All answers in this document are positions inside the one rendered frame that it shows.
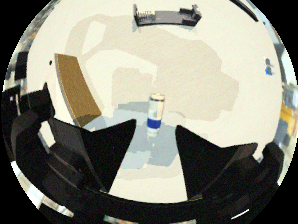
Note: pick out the white and blue cylinder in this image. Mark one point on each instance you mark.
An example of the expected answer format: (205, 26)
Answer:
(156, 107)

